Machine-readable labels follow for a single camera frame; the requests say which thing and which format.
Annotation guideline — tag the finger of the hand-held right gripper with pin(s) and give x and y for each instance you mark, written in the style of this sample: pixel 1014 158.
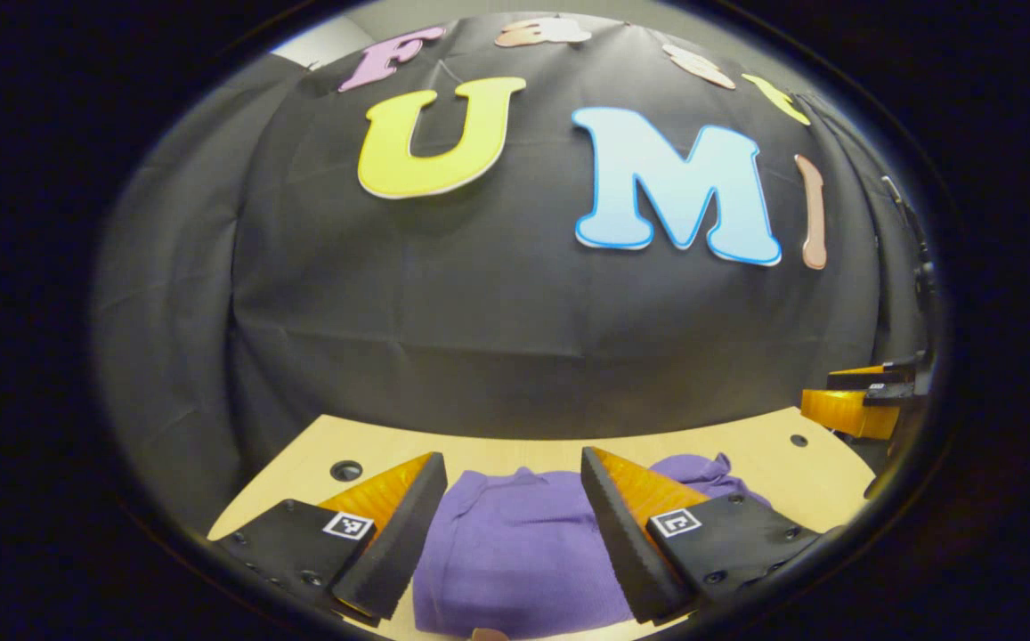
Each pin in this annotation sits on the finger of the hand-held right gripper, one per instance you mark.
pixel 848 412
pixel 866 377

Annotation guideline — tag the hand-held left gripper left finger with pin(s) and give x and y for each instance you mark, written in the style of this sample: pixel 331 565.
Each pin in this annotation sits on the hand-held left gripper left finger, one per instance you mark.
pixel 403 543

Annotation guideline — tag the black backdrop cloth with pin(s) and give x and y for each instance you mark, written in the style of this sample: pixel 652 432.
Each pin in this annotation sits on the black backdrop cloth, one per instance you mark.
pixel 479 338

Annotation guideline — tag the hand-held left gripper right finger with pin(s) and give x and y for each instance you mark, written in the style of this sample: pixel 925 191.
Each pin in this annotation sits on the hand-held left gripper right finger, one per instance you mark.
pixel 621 552

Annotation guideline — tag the purple knit shirt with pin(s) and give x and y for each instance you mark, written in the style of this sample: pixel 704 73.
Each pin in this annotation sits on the purple knit shirt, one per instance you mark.
pixel 514 552

